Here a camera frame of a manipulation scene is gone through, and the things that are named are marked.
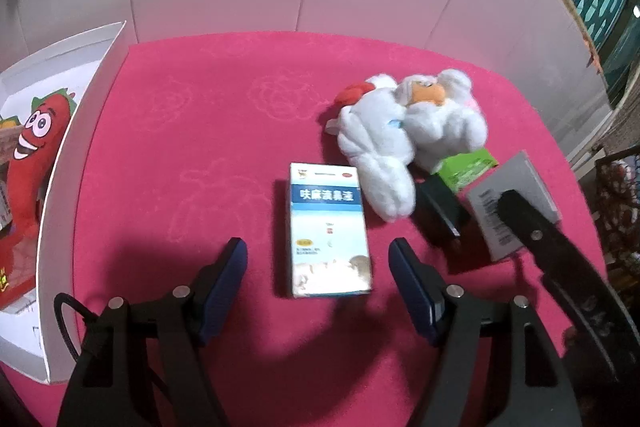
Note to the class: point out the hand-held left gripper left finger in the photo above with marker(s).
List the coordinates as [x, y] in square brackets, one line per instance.
[225, 292]

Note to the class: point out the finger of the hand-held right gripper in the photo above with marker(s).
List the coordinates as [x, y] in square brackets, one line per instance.
[530, 227]

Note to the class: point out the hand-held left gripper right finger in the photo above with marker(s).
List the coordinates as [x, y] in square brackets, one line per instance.
[412, 292]

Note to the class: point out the grey cardboard box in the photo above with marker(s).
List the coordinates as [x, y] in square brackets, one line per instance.
[525, 177]

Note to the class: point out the blue and white medicine box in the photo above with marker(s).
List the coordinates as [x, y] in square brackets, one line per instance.
[325, 227]

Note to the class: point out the white cardboard box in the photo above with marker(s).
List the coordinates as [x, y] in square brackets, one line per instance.
[65, 207]

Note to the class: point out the red chili plush toy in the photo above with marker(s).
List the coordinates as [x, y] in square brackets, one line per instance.
[35, 157]

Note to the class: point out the green box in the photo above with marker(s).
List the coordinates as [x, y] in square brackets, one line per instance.
[465, 169]

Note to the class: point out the black box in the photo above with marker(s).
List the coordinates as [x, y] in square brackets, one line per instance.
[442, 207]

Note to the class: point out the white plush toy orange face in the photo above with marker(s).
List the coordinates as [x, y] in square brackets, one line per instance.
[450, 127]

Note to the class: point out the white plush toy red bow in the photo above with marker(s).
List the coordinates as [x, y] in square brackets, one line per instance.
[370, 137]

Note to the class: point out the pink tablecloth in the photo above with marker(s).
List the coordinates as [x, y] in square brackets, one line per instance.
[200, 132]

